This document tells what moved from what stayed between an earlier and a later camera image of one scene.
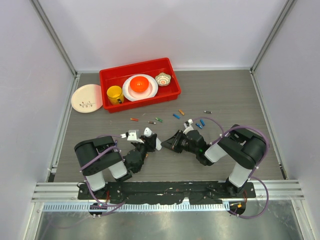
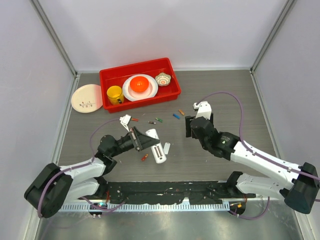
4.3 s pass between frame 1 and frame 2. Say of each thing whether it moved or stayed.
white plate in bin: stayed
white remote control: moved
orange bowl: stayed
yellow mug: stayed
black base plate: stayed
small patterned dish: stayed
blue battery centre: stayed
